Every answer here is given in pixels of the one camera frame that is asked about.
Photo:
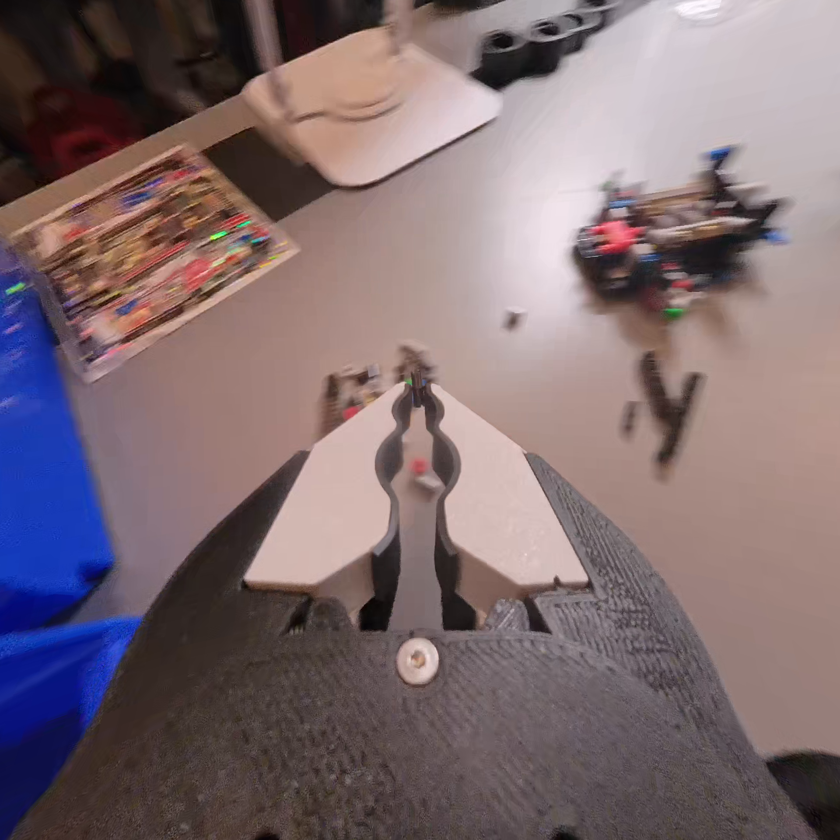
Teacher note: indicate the blue fabric bag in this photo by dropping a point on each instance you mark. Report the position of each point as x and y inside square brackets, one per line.
[39, 459]

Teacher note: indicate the partly built lego model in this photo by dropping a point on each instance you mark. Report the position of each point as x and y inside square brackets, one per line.
[676, 236]

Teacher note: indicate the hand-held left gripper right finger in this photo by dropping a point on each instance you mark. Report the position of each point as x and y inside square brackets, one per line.
[512, 518]

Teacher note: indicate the small red lego piece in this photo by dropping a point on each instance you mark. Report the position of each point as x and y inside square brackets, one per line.
[418, 466]

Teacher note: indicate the small black lego pin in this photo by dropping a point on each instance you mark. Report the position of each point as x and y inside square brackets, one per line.
[416, 382]

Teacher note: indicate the short black lego piece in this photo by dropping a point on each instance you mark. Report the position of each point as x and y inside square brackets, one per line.
[630, 418]

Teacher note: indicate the black cup holder tray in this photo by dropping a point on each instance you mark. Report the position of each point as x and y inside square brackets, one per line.
[531, 43]

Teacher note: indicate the dark red bag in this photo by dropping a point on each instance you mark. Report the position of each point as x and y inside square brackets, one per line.
[75, 131]

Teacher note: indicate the lego instruction booklet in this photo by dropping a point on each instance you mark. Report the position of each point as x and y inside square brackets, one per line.
[151, 262]

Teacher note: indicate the small grey lego brick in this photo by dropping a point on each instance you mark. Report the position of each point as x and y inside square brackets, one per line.
[428, 483]

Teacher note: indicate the pile of small lego pieces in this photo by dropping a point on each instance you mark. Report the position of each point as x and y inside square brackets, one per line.
[358, 390]

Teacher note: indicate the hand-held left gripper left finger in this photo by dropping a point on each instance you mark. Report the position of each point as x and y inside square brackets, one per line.
[328, 512]

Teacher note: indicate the white stand base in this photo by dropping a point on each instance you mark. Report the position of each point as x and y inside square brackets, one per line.
[387, 111]

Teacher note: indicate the small grey lego connector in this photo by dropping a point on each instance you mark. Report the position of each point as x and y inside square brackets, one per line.
[514, 318]

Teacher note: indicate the black bumpy rubber object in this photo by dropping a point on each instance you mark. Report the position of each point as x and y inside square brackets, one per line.
[810, 794]

